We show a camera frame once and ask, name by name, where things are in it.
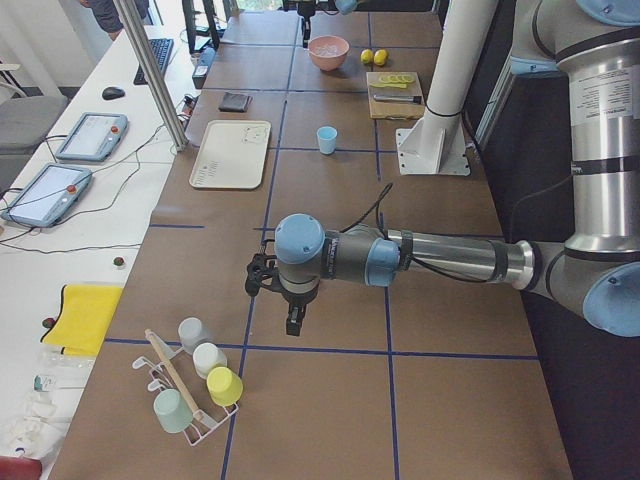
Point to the lower yellow lemon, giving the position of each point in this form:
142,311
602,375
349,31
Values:
380,57

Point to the yellow lemon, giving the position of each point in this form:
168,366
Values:
367,57
380,57

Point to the steel handled knife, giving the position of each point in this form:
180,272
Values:
398,99

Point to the teach pendant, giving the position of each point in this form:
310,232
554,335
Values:
49,195
93,138

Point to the folded grey cloth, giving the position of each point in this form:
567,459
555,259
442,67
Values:
234,102

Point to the light blue plastic cup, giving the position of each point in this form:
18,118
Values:
327,138

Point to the white upturned cup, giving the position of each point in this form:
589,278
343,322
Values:
206,357

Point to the near teach pendant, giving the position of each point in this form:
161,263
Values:
49,195

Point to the green upturned cup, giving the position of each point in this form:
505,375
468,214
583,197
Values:
172,411

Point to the grey upturned cup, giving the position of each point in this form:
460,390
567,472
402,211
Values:
192,333

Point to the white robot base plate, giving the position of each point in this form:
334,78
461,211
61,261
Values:
442,155

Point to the yellow cloth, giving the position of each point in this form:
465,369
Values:
86,312

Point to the yellow plastic knife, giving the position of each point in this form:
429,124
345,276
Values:
401,86

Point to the upper yellow lemon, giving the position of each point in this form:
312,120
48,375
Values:
367,57

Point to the aluminium frame post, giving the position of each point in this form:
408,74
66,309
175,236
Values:
130,18

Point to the pink bowl of ice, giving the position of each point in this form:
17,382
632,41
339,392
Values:
329,52

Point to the yellow upturned cup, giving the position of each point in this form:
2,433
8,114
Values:
224,385

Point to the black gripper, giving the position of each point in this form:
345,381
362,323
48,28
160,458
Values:
296,300
305,11

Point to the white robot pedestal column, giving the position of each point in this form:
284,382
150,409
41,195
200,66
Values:
466,26

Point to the black keyboard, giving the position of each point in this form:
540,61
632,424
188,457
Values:
162,50

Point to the far teach pendant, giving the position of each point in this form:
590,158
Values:
93,138

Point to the cream bear serving tray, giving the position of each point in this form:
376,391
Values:
231,155

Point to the black computer mouse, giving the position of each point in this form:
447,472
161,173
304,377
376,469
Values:
112,93

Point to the wooden rack handle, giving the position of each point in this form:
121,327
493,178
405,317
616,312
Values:
165,354

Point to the wooden cutting board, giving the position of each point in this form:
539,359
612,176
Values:
379,110

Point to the white wire cup rack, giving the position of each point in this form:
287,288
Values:
214,416

